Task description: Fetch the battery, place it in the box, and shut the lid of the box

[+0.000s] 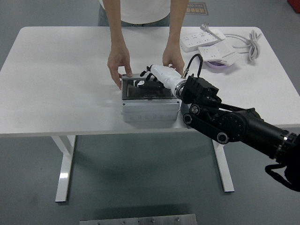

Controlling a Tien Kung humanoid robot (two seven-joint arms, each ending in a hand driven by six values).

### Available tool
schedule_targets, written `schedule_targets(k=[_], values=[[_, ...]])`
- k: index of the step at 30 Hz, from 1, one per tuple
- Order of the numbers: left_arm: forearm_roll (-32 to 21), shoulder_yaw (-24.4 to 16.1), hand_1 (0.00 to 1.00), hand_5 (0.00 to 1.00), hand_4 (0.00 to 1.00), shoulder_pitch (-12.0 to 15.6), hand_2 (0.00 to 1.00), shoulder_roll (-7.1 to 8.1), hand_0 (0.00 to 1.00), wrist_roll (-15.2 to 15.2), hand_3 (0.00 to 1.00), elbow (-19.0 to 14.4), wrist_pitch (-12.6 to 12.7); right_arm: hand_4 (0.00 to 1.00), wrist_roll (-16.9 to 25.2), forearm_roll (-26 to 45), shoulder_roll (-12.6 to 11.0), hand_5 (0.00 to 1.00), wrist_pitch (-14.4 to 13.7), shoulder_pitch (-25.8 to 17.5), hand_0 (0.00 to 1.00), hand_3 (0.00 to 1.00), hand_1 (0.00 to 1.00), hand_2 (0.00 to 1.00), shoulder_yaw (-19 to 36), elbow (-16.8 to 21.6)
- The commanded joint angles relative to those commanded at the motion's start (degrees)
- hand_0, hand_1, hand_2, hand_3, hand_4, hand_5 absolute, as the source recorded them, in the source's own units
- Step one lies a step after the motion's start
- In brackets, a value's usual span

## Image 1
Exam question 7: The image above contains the person's right hand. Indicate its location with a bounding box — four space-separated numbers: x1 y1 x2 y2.
107 45 133 91

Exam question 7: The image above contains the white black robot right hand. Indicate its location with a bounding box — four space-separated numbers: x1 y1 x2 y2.
132 64 186 91

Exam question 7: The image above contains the person's left hand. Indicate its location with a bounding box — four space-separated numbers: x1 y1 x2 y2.
162 44 185 74

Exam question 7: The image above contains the smoked transparent box lid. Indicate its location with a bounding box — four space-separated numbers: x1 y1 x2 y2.
121 74 177 100

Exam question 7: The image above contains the grey plastic electrical box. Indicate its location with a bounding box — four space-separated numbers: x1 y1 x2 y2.
120 73 181 123

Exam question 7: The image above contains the long white power strip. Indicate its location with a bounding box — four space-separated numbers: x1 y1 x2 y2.
179 32 226 53

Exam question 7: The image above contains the white power plug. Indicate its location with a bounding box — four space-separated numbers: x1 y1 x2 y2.
200 22 226 40

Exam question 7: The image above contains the purple bowl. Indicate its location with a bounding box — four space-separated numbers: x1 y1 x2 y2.
205 60 232 71

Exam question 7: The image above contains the person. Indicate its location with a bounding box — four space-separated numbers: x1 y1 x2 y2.
97 0 171 27

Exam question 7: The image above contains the brown floor sign sticker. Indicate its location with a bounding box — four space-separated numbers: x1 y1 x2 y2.
186 1 209 16

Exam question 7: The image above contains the white table leg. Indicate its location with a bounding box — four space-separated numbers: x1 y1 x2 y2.
51 135 77 203
212 139 236 193

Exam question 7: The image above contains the red crate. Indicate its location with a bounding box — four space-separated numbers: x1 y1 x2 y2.
287 0 300 14

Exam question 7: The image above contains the grey metal plate with screws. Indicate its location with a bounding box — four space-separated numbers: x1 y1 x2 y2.
79 213 198 225

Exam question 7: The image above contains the white wall socket panel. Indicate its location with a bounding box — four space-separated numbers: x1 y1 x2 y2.
198 45 224 62

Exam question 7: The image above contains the white wall switch panel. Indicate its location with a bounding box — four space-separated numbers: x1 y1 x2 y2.
217 41 240 66

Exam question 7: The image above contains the white power cable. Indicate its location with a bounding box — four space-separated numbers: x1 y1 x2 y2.
224 29 263 63

